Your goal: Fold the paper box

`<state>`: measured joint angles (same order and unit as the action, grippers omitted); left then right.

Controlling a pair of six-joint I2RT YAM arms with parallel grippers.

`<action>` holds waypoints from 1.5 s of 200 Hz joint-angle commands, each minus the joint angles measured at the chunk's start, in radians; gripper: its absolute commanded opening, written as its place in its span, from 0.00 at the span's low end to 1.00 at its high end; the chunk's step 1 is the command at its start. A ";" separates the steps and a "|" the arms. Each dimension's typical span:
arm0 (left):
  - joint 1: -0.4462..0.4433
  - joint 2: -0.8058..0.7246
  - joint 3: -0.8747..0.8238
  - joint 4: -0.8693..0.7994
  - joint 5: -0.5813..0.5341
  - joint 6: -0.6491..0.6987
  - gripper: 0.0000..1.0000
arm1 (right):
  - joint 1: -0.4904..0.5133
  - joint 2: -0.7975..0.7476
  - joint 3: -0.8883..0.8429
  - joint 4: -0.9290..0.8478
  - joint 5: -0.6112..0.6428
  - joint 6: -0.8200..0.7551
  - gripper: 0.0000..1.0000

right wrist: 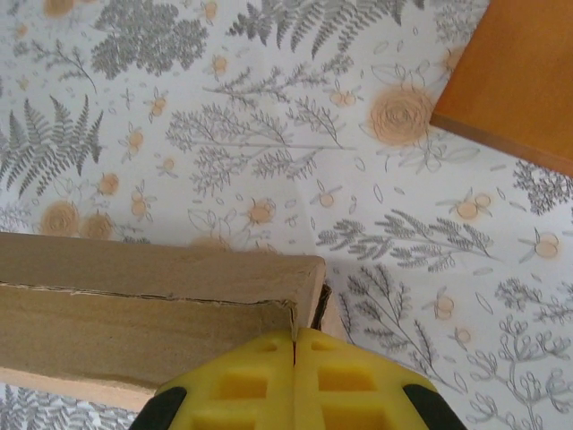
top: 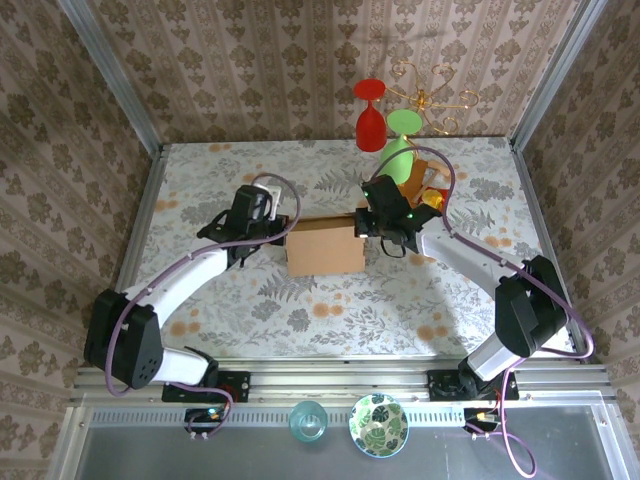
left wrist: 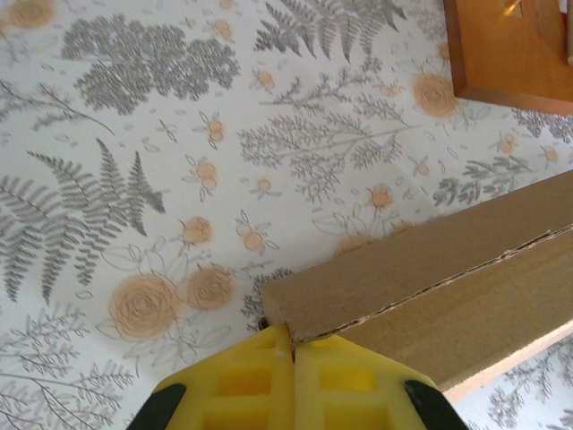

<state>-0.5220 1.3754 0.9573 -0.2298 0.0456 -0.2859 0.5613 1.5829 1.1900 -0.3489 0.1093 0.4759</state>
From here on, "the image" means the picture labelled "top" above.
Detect brown cardboard box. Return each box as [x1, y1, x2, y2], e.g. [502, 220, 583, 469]
[284, 213, 367, 278]

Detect brown wooden stand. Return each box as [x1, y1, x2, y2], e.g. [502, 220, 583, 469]
[399, 158, 451, 206]

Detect green plastic wine glass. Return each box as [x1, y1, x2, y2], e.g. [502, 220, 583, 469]
[378, 109, 422, 185]

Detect red plastic wine glass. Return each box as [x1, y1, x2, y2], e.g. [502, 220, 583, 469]
[353, 77, 389, 152]

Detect teal glass cup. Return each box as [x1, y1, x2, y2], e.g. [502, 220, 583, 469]
[288, 399, 327, 442]

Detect small black controller board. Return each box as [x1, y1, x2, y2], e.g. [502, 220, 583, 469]
[463, 407, 504, 434]
[184, 407, 227, 434]

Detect leaf pattern bowl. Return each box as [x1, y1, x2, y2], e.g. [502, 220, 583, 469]
[348, 393, 410, 459]

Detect grey metal shelf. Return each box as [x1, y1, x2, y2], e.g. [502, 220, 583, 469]
[47, 403, 639, 480]

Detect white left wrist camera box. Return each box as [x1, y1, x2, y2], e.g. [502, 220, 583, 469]
[253, 184, 283, 223]

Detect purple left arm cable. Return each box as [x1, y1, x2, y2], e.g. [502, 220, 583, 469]
[102, 172, 303, 441]

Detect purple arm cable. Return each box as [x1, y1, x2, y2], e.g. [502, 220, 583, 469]
[367, 146, 596, 479]
[102, 172, 303, 441]

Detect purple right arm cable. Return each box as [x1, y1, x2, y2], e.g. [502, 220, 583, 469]
[367, 146, 596, 479]

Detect aluminium table side rail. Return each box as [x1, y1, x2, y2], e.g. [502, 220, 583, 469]
[507, 137, 591, 364]
[93, 144, 166, 369]

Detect gold wire glass rack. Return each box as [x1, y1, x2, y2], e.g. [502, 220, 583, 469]
[384, 59, 479, 136]

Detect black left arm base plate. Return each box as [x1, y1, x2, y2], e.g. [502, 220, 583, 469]
[162, 370, 251, 404]

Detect aluminium front mounting rail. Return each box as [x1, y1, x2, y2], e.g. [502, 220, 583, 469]
[69, 357, 621, 406]

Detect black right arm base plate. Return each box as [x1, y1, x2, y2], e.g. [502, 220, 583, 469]
[427, 367, 520, 401]

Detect aluminium frame post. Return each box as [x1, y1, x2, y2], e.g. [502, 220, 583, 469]
[509, 0, 601, 151]
[57, 0, 165, 157]

